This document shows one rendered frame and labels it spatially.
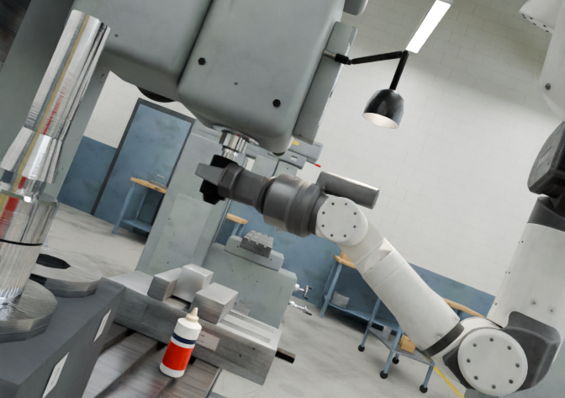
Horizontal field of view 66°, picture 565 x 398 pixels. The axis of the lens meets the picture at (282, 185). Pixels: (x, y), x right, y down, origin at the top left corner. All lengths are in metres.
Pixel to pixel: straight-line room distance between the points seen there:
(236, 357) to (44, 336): 0.59
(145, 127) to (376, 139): 3.91
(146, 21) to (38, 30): 0.23
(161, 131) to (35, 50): 6.84
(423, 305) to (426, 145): 7.04
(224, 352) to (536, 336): 0.51
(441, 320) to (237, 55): 0.48
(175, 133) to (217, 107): 6.94
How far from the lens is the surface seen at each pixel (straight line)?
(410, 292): 0.64
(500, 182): 7.98
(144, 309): 0.89
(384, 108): 0.82
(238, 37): 0.70
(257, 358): 0.85
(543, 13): 0.69
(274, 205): 0.67
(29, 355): 0.28
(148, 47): 0.71
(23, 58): 0.87
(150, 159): 7.67
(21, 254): 0.30
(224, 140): 0.74
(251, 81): 0.68
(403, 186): 7.46
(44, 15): 0.88
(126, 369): 0.76
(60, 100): 0.29
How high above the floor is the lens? 1.21
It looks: 3 degrees up
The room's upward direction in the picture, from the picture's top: 21 degrees clockwise
